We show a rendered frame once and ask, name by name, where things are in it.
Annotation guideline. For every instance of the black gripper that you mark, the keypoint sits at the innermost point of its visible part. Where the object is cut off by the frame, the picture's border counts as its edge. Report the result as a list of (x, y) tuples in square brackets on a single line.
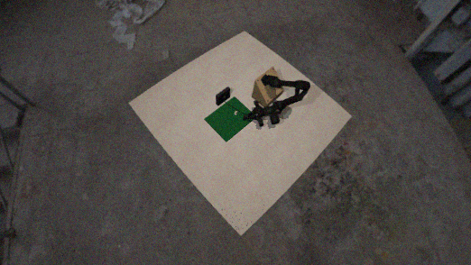
[(258, 117)]

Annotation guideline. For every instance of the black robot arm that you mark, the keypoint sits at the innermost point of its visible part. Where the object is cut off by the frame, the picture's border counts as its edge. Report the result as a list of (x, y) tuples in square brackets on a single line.
[(274, 81)]

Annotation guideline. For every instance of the green circuit board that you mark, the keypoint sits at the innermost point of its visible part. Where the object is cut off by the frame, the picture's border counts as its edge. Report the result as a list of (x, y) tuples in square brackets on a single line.
[(227, 121)]

